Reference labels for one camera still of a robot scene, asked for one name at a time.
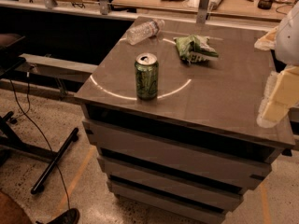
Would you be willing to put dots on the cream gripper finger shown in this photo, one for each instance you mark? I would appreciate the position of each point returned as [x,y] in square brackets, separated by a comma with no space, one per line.
[280,94]
[267,41]

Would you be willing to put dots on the green jalapeno chip bag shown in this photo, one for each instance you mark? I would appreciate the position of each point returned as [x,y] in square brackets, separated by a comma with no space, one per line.
[195,49]

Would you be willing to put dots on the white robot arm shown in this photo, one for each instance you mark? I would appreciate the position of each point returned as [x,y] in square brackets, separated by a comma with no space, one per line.
[287,38]

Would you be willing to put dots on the green soda can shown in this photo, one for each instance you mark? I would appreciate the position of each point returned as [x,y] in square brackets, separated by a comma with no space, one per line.
[146,76]

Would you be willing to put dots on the dark round cup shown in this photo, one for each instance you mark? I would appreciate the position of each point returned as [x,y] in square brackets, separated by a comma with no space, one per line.
[265,4]

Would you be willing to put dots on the grey drawer cabinet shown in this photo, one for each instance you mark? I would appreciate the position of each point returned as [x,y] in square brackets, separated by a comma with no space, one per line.
[196,148]

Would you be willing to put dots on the clear plastic water bottle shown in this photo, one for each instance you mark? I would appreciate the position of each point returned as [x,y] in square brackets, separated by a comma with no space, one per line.
[143,31]

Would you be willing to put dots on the black shoe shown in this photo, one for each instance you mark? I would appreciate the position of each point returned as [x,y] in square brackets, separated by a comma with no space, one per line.
[70,216]

